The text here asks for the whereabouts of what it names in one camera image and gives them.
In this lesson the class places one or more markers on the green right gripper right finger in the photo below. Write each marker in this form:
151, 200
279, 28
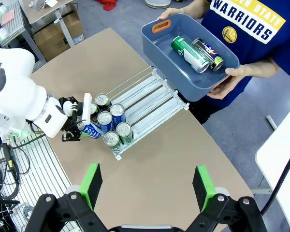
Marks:
204, 191

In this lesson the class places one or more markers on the green right gripper left finger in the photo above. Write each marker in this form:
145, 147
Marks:
89, 188

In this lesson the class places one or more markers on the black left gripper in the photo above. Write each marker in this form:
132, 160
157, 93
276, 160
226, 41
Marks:
70, 133

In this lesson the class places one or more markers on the blue Pocari beverage can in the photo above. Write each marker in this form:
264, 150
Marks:
105, 119
117, 110
91, 133

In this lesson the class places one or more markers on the green Chilsung beverage can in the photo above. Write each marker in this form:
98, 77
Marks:
124, 129
111, 139
188, 53

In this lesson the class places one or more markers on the person's right forearm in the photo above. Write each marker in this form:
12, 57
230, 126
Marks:
195, 8

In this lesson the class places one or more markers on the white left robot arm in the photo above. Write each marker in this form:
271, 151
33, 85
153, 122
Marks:
17, 91

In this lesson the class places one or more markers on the person's left forearm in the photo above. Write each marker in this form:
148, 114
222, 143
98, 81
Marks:
261, 68

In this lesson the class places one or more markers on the person's left hand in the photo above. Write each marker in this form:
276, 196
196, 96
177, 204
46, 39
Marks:
236, 75

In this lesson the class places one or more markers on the person's right hand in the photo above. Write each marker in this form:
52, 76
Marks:
171, 13

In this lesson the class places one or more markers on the white rounded table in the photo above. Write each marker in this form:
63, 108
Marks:
275, 149

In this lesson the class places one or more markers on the big brown cardboard box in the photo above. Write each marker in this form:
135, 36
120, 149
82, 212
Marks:
55, 38

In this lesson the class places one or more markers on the grey metal shelf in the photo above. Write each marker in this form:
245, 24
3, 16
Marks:
17, 26

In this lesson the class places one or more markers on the tan desk with white leg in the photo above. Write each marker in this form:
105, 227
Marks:
38, 12

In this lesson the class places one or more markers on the pink notebook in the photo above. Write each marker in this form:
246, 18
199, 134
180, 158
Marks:
7, 17

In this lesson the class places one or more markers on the red cloth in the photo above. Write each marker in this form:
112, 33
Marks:
106, 3

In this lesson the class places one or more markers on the person in blue Warriors shirt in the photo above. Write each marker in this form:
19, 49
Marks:
256, 48

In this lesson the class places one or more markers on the white round object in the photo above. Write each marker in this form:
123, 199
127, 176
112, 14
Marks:
158, 5

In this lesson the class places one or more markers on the silver slotted base plate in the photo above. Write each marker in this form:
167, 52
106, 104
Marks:
38, 164

